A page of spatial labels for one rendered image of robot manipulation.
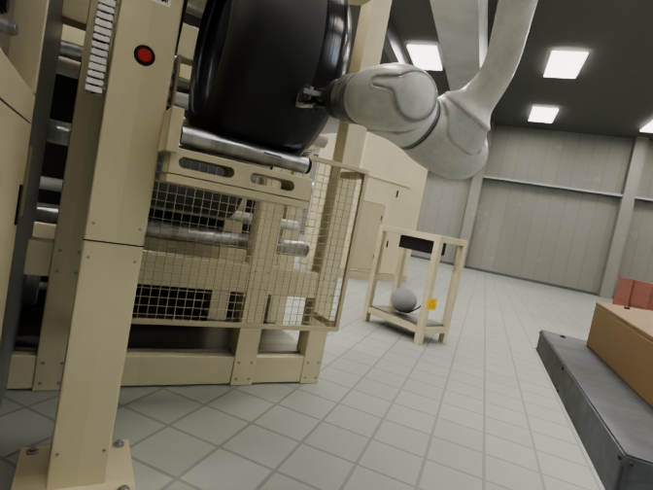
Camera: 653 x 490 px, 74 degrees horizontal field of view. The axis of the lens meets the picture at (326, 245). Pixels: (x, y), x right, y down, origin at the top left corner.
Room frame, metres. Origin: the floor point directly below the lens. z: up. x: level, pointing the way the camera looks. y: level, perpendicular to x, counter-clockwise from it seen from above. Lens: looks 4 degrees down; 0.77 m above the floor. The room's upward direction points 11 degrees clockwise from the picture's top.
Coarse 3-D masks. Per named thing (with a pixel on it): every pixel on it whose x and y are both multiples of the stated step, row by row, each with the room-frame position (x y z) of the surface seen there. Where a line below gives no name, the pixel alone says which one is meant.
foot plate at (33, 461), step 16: (32, 448) 1.11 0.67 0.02; (48, 448) 1.14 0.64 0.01; (112, 448) 1.19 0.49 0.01; (128, 448) 1.21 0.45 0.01; (32, 464) 1.07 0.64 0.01; (48, 464) 1.08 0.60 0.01; (112, 464) 1.13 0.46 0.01; (128, 464) 1.14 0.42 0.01; (16, 480) 1.00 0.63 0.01; (32, 480) 1.01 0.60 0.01; (112, 480) 1.06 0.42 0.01; (128, 480) 1.07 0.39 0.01
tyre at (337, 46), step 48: (240, 0) 0.97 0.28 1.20; (288, 0) 0.98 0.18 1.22; (336, 0) 1.05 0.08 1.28; (240, 48) 0.96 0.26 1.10; (288, 48) 0.98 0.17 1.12; (336, 48) 1.04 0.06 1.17; (192, 96) 1.30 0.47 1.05; (240, 96) 1.00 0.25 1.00; (288, 96) 1.03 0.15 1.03; (288, 144) 1.13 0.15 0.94
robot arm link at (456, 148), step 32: (512, 0) 0.67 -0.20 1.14; (512, 32) 0.69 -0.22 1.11; (512, 64) 0.72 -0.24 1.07; (448, 96) 0.76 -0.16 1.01; (480, 96) 0.74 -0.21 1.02; (448, 128) 0.74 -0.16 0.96; (480, 128) 0.75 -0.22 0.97; (416, 160) 0.79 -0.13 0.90; (448, 160) 0.77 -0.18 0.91; (480, 160) 0.79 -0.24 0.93
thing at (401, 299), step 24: (384, 240) 3.51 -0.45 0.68; (408, 240) 3.37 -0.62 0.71; (432, 240) 3.40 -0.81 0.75; (456, 240) 3.19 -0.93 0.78; (432, 264) 3.08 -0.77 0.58; (456, 264) 3.28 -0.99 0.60; (432, 288) 3.08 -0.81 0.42; (456, 288) 3.27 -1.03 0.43; (384, 312) 3.38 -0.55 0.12; (408, 312) 3.38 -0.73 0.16
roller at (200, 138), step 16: (192, 128) 1.02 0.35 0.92; (192, 144) 1.02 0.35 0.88; (208, 144) 1.03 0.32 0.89; (224, 144) 1.05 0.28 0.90; (240, 144) 1.07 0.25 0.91; (256, 144) 1.10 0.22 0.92; (256, 160) 1.10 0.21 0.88; (272, 160) 1.11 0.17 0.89; (288, 160) 1.13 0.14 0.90; (304, 160) 1.15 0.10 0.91
